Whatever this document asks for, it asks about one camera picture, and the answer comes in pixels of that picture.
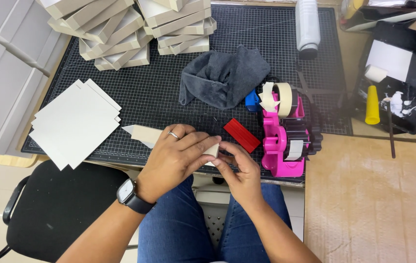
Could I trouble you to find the person's blue jeans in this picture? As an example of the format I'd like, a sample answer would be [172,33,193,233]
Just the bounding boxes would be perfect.
[137,175,292,263]

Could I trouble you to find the black cutting mat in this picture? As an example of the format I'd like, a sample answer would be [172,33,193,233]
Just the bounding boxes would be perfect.
[20,4,354,184]

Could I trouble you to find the pile of cardboard box trays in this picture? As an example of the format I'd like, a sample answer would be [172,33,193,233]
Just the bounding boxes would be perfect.
[36,0,217,71]

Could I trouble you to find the black paint tray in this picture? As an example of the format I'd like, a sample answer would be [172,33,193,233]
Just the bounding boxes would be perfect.
[352,21,416,135]

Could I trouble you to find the stack of grey cardboard sheets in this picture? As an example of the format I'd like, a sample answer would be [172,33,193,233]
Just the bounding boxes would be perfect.
[28,78,122,171]

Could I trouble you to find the grey cardboard box tray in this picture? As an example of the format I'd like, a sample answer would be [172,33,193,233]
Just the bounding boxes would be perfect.
[121,124,220,167]

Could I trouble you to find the white glue bottle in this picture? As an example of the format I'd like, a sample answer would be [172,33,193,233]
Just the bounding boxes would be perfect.
[295,0,321,60]

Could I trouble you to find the black wristwatch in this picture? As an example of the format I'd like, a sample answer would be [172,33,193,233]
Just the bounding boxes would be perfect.
[116,178,157,215]

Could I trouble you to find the dark grey cloth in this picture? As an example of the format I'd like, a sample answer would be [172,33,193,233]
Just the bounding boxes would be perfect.
[178,45,271,110]

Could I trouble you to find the person's right hand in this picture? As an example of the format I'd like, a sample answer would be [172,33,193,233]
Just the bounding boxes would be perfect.
[211,141,263,212]

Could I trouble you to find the black chair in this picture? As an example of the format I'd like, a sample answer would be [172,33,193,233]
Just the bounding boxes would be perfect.
[0,159,139,263]

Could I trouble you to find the thin dark brush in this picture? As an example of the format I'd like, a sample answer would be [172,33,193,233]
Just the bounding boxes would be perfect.
[386,99,396,159]

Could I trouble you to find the yellow handled paint roller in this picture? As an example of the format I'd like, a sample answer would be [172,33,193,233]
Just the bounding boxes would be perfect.
[364,65,389,125]

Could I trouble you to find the person's left hand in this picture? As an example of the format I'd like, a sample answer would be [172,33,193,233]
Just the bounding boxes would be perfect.
[135,123,222,204]

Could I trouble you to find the black tray with clutter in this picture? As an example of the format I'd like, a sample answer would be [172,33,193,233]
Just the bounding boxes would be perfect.
[339,0,416,33]

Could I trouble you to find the red plastic block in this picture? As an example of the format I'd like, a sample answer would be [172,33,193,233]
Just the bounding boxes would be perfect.
[223,118,262,154]

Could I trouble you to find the blue plastic tool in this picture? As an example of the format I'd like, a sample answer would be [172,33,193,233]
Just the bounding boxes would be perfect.
[245,89,262,112]

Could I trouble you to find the masking tape roll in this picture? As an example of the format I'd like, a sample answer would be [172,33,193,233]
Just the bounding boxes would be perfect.
[258,82,293,118]

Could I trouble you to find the white shelf unit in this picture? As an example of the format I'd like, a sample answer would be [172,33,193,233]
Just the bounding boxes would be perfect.
[0,0,70,155]

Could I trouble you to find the white paper sheet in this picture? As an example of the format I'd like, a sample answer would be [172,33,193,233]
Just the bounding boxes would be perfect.
[365,39,414,83]

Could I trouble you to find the pink tape dispenser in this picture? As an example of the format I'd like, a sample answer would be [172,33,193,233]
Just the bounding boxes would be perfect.
[257,82,324,178]

